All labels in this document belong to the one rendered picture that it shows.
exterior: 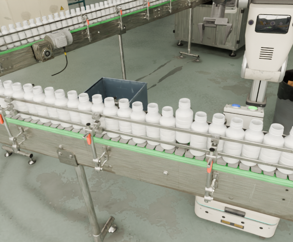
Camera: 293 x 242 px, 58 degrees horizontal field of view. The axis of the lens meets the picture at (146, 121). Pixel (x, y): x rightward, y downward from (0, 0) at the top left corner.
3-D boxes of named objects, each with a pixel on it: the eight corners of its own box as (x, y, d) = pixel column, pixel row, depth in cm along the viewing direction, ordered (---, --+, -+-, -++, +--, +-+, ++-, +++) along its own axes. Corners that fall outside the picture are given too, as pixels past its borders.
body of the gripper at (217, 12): (227, 23, 108) (230, 4, 107) (202, 21, 112) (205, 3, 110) (228, 26, 114) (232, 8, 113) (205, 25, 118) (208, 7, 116)
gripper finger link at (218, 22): (228, 43, 108) (232, 19, 107) (211, 42, 111) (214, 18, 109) (229, 46, 115) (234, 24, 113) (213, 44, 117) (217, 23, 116)
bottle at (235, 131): (219, 161, 93) (224, 122, 83) (225, 151, 97) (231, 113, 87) (236, 166, 90) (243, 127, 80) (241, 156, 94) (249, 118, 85)
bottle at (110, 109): (123, 136, 107) (118, 101, 98) (108, 139, 106) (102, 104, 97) (119, 128, 112) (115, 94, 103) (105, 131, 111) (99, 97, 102)
